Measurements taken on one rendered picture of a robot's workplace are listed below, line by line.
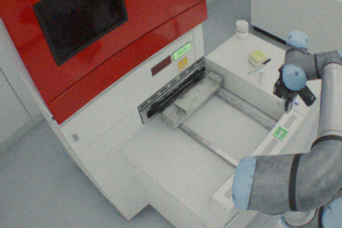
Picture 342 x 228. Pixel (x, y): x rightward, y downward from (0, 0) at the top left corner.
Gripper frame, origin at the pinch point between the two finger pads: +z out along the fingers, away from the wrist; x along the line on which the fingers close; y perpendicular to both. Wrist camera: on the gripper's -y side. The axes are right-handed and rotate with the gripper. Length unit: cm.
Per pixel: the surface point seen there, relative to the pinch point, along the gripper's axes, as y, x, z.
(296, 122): -2.1, -9.7, 14.7
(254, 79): 28.8, -18.6, 14.2
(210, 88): 47, -6, 23
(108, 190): 59, 64, 53
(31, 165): 165, 103, 111
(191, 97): 50, 5, 23
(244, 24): 52, -44, 5
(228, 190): 2.0, 34.3, 15.1
